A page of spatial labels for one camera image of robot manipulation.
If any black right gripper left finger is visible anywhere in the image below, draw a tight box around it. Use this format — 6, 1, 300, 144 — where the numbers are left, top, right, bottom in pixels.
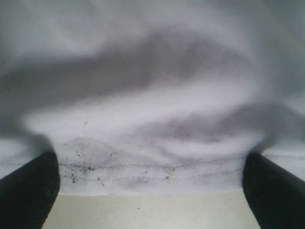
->
0, 152, 60, 229

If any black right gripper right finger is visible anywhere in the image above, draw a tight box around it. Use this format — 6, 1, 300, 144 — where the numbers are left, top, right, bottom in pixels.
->
242, 152, 305, 229

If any white t-shirt with red lettering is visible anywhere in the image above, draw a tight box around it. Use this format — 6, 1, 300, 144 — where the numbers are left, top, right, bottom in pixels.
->
0, 0, 305, 196

